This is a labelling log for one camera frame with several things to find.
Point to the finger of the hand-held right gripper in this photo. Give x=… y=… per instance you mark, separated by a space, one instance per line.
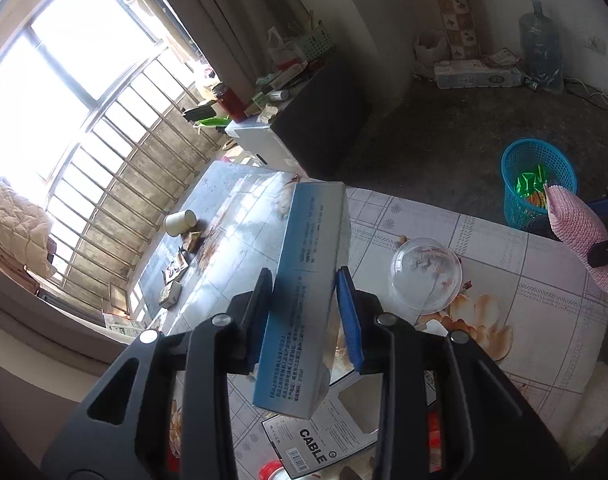
x=606 y=256
x=603 y=205

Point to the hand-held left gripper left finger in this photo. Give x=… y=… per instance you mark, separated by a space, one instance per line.
x=251 y=320

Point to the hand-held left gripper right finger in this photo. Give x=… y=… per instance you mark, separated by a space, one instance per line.
x=349 y=325

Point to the blue and white carton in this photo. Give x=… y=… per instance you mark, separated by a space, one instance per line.
x=309 y=270

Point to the blue plastic mesh basket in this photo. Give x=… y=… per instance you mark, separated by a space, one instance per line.
x=513 y=202

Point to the green foil packet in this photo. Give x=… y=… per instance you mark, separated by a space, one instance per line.
x=526 y=182

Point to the brown snack wrapper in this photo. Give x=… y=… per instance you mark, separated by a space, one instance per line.
x=194 y=242

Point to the floral tablecloth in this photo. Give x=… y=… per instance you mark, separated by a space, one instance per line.
x=508 y=300

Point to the white packaging card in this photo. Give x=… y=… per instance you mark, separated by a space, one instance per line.
x=309 y=435

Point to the paper cup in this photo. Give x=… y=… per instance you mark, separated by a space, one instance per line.
x=178 y=222

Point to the green and white box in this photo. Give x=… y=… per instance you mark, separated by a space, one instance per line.
x=121 y=325

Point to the green can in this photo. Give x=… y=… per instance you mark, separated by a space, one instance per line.
x=529 y=83

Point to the large water jug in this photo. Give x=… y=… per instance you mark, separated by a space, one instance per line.
x=541 y=45

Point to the red printed packets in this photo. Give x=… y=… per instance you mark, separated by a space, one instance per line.
x=503 y=57

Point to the large cardboard box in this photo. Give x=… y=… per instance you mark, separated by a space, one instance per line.
x=256 y=140

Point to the toilet paper pack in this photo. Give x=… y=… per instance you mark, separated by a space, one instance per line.
x=473 y=77

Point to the black cabinet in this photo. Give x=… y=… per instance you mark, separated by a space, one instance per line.
x=324 y=120

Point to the grey can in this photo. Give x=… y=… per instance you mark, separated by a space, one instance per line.
x=280 y=95

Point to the large white plastic bag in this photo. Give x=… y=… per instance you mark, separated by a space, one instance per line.
x=428 y=55

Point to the rolled patterned mat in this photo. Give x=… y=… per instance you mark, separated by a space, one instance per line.
x=456 y=10

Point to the beige quilt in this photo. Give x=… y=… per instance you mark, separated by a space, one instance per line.
x=14 y=225

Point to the small white plastic bag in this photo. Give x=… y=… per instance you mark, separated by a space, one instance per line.
x=284 y=50

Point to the green perforated storage basket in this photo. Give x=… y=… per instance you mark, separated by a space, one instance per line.
x=316 y=45

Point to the beige curtain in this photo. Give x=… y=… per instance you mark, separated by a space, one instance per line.
x=224 y=10

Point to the window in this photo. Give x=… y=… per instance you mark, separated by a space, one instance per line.
x=84 y=35

